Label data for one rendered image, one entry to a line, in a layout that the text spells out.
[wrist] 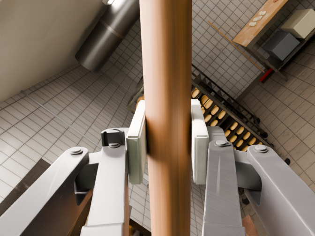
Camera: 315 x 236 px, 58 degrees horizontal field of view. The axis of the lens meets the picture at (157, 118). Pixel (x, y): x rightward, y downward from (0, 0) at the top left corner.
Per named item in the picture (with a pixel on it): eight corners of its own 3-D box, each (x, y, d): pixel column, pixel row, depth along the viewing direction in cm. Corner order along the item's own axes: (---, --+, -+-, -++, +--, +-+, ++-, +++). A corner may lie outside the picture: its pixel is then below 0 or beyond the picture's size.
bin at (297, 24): (304, 39, 424) (293, 28, 419) (290, 37, 471) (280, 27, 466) (323, 19, 414) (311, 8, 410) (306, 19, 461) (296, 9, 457)
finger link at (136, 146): (142, 185, 16) (129, 185, 16) (150, 136, 23) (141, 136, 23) (139, 136, 15) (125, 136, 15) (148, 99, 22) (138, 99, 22)
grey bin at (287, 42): (282, 61, 436) (271, 51, 432) (271, 56, 483) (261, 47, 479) (300, 42, 426) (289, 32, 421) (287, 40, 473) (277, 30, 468)
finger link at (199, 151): (194, 136, 15) (209, 136, 15) (189, 99, 21) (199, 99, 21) (193, 185, 16) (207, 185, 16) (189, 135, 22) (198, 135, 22)
